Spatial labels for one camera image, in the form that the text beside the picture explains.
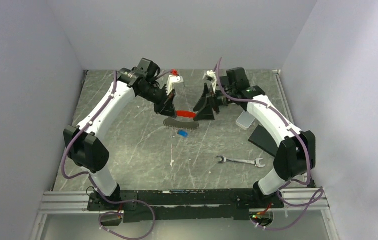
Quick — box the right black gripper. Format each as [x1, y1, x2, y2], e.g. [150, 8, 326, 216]
[193, 83, 236, 121]

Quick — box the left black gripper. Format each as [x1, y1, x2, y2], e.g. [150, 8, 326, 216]
[138, 83, 177, 119]

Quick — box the blue tagged key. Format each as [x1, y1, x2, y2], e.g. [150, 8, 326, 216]
[177, 129, 188, 138]

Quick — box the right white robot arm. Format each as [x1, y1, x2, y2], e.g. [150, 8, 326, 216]
[193, 67, 315, 208]

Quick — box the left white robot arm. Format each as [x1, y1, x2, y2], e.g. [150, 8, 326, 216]
[60, 58, 178, 210]

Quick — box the black flat plate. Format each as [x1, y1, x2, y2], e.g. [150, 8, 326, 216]
[248, 125, 279, 158]

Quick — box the silver combination wrench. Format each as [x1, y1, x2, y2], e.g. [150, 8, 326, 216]
[216, 155, 266, 168]

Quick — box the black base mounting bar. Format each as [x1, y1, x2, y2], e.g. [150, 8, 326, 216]
[87, 188, 284, 223]

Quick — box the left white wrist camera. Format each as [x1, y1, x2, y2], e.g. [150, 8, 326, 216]
[165, 69, 184, 96]

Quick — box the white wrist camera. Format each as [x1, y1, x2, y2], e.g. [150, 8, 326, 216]
[203, 70, 217, 93]
[165, 69, 184, 96]

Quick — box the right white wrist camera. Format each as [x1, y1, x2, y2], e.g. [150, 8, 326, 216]
[203, 70, 217, 93]

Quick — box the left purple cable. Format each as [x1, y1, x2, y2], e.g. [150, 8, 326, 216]
[59, 70, 157, 240]

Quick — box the aluminium frame rail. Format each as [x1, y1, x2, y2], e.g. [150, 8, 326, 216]
[30, 188, 339, 240]

